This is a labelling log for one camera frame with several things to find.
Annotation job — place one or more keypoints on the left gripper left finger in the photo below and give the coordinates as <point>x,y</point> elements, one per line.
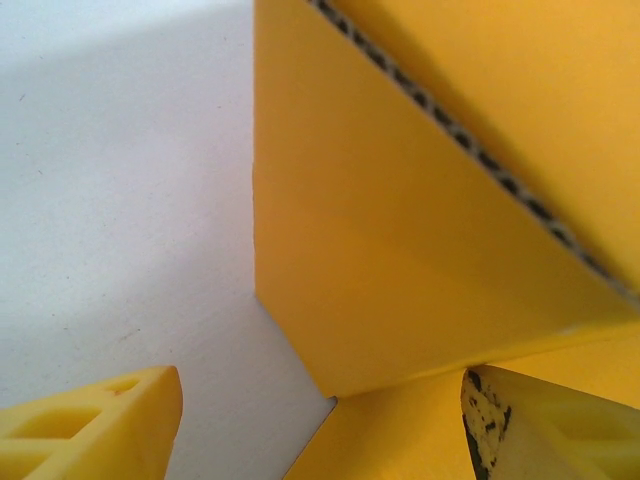
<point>80,430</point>

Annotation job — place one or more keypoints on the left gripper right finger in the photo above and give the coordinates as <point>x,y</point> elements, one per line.
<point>550,435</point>

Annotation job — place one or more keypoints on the yellow cardboard box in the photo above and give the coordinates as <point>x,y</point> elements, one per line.
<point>400,225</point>

